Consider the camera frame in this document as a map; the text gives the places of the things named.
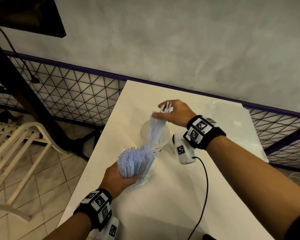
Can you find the black wall screen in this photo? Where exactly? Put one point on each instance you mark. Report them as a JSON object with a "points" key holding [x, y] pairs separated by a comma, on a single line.
{"points": [[25, 14]]}

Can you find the white plastic chair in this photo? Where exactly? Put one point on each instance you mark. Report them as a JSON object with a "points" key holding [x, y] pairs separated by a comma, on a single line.
{"points": [[30, 126]]}

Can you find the black wristband with markers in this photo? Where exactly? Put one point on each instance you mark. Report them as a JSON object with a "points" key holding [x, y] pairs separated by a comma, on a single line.
{"points": [[205, 132], [97, 202]]}

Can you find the person's right hand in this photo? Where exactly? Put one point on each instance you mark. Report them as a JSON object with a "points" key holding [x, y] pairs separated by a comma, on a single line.
{"points": [[182, 114]]}

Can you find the black shirt sleeve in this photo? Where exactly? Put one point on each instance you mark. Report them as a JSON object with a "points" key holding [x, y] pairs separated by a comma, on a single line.
{"points": [[298, 227]]}

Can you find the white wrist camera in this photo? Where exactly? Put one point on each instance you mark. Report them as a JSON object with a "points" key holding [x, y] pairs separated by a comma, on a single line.
{"points": [[182, 151], [112, 229]]}

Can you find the black left wristband with markers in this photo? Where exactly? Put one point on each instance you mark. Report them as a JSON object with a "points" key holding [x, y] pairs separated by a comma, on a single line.
{"points": [[97, 202]]}

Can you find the small bunch of blue straws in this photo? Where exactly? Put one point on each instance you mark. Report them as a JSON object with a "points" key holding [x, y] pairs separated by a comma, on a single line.
{"points": [[156, 129]]}

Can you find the person's left hand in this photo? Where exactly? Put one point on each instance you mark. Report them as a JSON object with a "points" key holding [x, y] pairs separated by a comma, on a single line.
{"points": [[112, 182]]}

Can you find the person's right forearm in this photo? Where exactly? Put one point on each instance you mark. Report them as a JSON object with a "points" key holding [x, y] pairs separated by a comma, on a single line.
{"points": [[252, 177]]}

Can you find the small black round object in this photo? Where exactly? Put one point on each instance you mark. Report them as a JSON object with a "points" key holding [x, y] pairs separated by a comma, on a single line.
{"points": [[173, 139]]}

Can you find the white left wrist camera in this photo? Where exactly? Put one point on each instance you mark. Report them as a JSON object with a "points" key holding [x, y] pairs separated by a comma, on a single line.
{"points": [[112, 229]]}

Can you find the pack of clear straws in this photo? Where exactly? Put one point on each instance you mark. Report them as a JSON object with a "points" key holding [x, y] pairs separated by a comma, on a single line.
{"points": [[240, 137]]}

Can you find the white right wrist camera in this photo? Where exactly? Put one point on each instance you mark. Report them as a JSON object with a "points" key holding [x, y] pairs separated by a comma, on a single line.
{"points": [[182, 151]]}

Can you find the person's left forearm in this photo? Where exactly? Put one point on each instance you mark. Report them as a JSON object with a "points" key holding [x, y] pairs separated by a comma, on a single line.
{"points": [[67, 229]]}

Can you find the pack of white straws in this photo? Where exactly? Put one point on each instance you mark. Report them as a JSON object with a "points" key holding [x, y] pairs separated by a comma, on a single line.
{"points": [[132, 162]]}

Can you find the black right wristband with markers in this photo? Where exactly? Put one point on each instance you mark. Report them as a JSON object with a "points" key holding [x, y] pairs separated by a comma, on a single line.
{"points": [[205, 132]]}

